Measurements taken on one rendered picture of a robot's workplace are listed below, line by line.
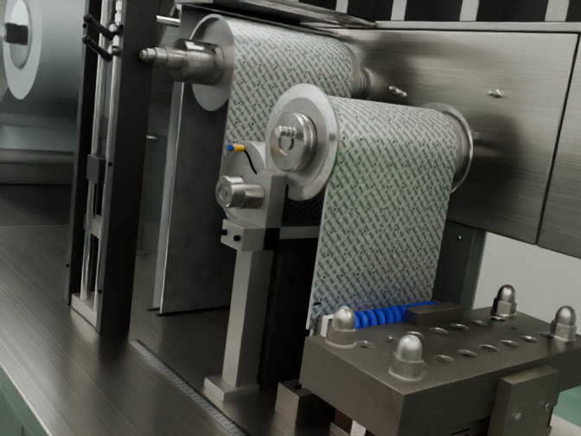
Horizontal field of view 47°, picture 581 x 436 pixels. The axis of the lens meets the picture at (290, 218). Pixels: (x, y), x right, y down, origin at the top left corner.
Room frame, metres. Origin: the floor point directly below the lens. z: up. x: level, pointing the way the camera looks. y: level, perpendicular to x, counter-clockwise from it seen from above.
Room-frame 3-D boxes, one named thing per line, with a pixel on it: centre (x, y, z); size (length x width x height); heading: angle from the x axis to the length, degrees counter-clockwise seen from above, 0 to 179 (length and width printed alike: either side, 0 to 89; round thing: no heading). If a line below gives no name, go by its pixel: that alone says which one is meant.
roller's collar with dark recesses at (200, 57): (1.03, 0.17, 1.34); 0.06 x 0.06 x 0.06; 39
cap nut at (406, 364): (0.68, -0.15, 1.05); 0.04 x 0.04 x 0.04
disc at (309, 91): (0.85, 0.00, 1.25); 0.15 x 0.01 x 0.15; 39
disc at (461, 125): (1.01, -0.20, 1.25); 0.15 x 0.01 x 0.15; 39
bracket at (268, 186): (0.85, 0.05, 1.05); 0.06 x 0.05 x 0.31; 129
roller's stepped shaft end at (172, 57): (0.99, 0.22, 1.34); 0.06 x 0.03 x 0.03; 129
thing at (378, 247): (0.88, -0.13, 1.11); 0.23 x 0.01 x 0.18; 129
